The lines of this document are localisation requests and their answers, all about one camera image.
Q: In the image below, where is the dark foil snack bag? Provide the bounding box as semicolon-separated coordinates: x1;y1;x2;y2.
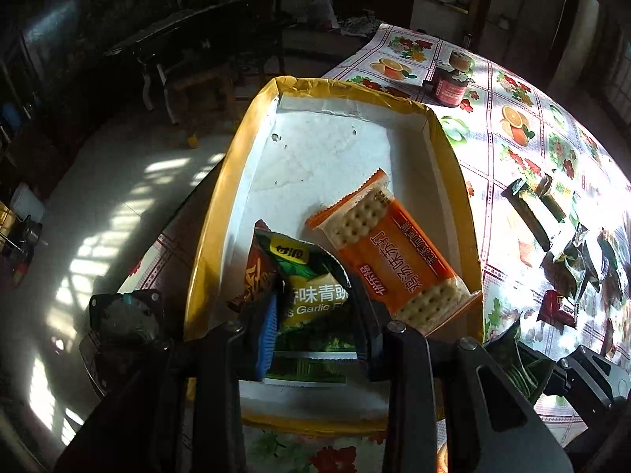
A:
597;229;628;311

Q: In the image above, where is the dark wooden chair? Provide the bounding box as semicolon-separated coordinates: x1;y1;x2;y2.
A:
107;0;286;126

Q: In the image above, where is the yellow-green snack bag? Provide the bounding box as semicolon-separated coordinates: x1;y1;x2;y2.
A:
484;319;555;405

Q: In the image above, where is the silver foil snack bag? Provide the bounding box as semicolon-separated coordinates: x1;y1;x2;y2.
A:
541;223;600;303

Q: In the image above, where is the orange cracker packet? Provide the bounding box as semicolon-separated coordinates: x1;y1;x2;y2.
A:
306;169;482;336

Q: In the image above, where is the dark green cracker packet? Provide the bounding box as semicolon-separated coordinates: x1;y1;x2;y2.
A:
502;178;558;252

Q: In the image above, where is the green garlic pea snack bag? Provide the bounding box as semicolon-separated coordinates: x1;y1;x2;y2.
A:
254;225;356;387

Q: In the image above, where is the dark red snack wrapper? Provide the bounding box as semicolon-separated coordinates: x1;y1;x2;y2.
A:
227;220;276;314

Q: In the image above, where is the floral fruit-print tablecloth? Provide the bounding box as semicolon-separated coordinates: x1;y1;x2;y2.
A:
121;24;630;472

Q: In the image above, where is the green and gold snack bag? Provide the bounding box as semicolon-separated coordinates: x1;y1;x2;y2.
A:
535;173;567;222

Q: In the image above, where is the red-labelled jar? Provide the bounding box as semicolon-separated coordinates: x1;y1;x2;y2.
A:
432;69;470;108

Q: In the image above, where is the small round jar lid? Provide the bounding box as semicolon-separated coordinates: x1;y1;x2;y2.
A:
448;50;474;73

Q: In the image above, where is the red rectangular snack packet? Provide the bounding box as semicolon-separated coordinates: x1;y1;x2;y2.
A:
537;289;577;330

